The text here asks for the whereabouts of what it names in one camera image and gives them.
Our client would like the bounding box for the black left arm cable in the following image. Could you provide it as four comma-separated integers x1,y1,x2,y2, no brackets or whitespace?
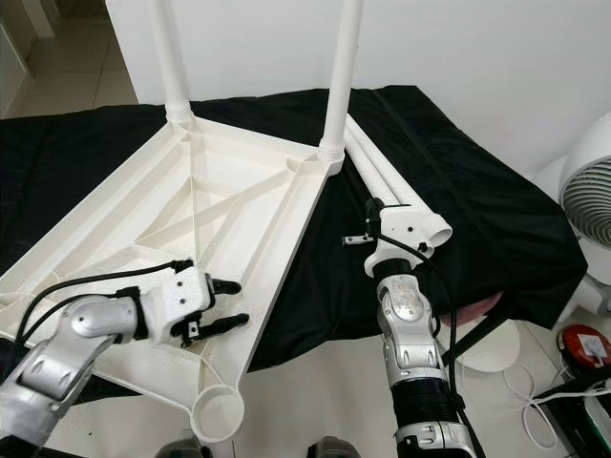
24,260,197,330

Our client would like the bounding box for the white round floor base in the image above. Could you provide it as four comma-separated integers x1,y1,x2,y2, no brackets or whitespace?
439,320,527,374

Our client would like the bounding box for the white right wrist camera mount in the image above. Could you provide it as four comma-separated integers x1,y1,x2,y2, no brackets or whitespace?
372,205,440,280

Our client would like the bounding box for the red round cable reel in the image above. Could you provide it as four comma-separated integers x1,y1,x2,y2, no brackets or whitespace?
561,324,611,374

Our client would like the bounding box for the black equipment case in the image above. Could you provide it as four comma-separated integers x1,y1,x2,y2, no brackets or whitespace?
530,382,611,458

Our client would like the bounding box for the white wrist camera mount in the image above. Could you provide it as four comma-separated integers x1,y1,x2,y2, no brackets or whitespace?
143,265,219,344
372,205,440,280

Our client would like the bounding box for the white round floor fan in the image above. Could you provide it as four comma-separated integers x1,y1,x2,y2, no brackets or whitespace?
539,124,611,316

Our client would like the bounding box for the grey metal pole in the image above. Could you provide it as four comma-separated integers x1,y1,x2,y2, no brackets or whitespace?
444,310,513,369

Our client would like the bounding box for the grey robot leg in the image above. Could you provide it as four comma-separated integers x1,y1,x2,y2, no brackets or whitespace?
305,436,364,458
162,429,216,458

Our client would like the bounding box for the white floor cable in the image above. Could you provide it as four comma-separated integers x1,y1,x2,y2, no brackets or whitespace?
506,363,611,449

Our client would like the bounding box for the black cloth table cover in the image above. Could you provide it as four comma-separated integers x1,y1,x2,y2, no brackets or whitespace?
0,84,588,373

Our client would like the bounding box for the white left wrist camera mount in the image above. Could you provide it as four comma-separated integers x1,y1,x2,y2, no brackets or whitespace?
143,265,219,344

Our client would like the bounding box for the pink plastic piece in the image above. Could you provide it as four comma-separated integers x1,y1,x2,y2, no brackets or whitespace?
453,296,508,322

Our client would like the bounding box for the grey robot left leg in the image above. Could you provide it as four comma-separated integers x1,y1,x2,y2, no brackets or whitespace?
162,429,216,458

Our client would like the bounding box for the grey robot right leg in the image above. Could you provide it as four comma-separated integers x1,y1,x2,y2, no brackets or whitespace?
305,436,364,458

